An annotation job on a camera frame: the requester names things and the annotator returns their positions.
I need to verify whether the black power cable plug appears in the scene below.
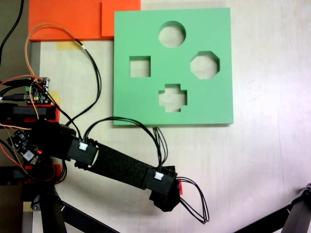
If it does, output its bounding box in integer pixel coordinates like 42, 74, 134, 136
0, 79, 34, 91

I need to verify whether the red and black clamp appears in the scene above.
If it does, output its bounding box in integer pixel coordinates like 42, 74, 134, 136
0, 164, 62, 186
0, 103, 61, 123

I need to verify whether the thick black cable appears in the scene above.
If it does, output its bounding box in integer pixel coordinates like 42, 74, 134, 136
0, 0, 25, 66

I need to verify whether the green shape hole board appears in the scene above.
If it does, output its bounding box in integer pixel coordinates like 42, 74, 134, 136
113, 7, 234, 128

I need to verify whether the circuit board with green terminal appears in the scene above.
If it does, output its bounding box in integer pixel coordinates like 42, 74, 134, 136
24, 77, 53, 106

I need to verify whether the thin black wire pair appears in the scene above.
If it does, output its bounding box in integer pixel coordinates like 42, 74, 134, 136
65, 38, 102, 127

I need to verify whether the thin orange wire loop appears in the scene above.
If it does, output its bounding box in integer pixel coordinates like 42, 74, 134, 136
25, 23, 78, 121

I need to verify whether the square yellow tape piece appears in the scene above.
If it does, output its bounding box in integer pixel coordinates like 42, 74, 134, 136
48, 90, 60, 105

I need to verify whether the black gripper motor cable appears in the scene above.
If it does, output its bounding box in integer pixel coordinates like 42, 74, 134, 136
176, 176, 210, 224

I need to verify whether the orange block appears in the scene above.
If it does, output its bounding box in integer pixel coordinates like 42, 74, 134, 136
28, 0, 141, 42

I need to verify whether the black usb cable plug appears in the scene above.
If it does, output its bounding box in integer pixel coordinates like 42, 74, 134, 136
0, 93, 34, 102

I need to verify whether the black arm motor cable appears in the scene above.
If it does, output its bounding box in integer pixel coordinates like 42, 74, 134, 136
82, 116, 169, 173

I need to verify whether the small yellow tape piece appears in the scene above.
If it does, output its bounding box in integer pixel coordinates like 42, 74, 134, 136
23, 200, 35, 213

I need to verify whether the long yellow tape piece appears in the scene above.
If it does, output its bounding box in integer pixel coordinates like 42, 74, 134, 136
57, 40, 85, 51

